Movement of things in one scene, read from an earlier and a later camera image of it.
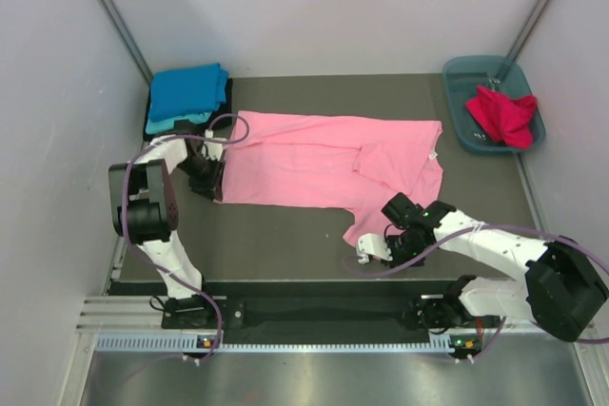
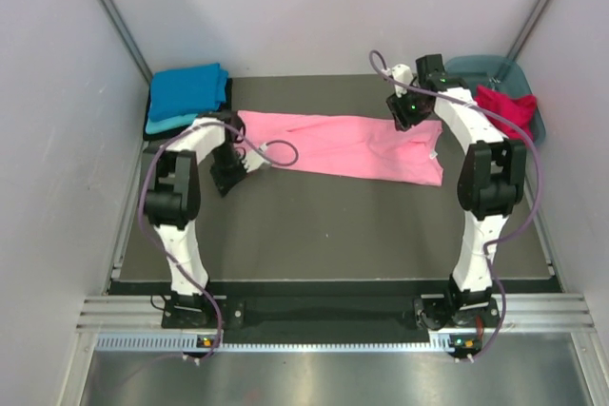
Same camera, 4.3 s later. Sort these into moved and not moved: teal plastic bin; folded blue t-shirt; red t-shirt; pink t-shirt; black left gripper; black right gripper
Moved: black left gripper; black right gripper; pink t-shirt
Not moved: folded blue t-shirt; red t-shirt; teal plastic bin
